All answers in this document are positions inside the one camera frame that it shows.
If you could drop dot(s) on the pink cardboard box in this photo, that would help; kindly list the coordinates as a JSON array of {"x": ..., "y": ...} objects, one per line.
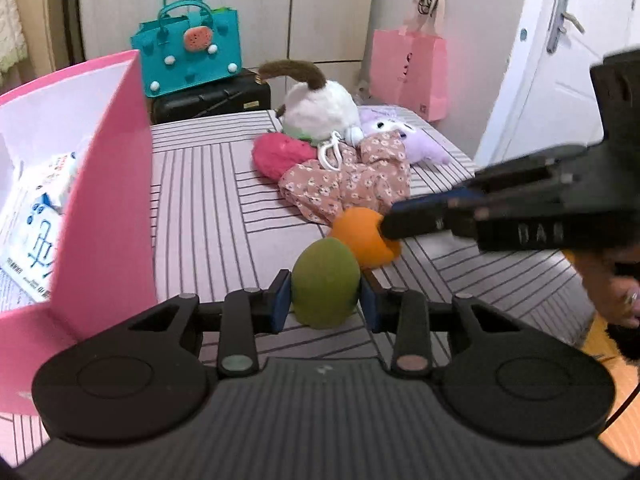
[{"x": 110, "y": 220}]

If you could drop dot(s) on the green makeup sponge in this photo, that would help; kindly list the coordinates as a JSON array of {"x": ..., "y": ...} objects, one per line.
[{"x": 325, "y": 285}]

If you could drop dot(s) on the orange makeup sponge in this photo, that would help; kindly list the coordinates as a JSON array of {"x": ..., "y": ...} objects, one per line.
[{"x": 357, "y": 235}]

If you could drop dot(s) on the crumpled plastic bag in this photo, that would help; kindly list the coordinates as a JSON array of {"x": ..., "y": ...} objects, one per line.
[{"x": 364, "y": 91}]

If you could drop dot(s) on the small tissue pack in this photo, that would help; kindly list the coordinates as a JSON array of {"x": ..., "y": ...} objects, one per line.
[{"x": 57, "y": 175}]

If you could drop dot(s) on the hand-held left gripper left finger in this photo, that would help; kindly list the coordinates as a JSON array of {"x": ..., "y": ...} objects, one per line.
[{"x": 281, "y": 305}]

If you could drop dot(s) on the white fleece pajama top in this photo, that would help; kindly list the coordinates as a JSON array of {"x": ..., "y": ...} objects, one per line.
[{"x": 10, "y": 20}]

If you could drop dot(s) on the pink paper gift bag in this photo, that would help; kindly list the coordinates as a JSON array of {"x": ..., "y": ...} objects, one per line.
[{"x": 410, "y": 75}]

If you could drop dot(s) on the white door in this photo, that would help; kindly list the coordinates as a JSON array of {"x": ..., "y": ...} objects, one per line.
[{"x": 530, "y": 100}]

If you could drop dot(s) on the person's right hand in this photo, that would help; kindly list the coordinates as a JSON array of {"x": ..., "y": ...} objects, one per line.
[{"x": 610, "y": 290}]

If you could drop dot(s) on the printed paper sheet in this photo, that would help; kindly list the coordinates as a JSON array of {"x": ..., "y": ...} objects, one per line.
[{"x": 12, "y": 294}]

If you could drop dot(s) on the pink fluffy ball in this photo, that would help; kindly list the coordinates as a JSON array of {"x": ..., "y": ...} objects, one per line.
[{"x": 280, "y": 157}]

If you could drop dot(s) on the teal felt handbag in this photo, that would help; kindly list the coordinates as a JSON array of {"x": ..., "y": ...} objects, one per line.
[{"x": 175, "y": 70}]

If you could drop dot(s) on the large white wipes pack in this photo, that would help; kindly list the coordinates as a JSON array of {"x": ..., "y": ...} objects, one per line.
[{"x": 30, "y": 240}]

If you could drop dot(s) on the black hard case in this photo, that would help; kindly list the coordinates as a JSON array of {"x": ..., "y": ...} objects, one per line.
[{"x": 215, "y": 100}]

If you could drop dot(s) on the floral fabric pouch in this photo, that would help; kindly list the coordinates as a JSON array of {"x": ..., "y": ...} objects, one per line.
[{"x": 350, "y": 180}]

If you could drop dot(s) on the white plush toy brown ears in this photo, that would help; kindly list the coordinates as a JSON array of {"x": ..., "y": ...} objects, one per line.
[{"x": 320, "y": 110}]

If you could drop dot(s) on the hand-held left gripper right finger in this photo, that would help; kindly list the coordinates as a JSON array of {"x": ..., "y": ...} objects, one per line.
[{"x": 369, "y": 310}]

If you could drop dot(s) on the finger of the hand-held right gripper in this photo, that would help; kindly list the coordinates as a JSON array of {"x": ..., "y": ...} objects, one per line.
[
  {"x": 525, "y": 172},
  {"x": 425, "y": 222}
]

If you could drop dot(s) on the purple plush toy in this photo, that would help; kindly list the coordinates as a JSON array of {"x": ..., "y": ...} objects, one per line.
[{"x": 425, "y": 147}]

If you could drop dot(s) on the beige wardrobe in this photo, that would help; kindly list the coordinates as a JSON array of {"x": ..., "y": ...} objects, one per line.
[{"x": 300, "y": 10}]

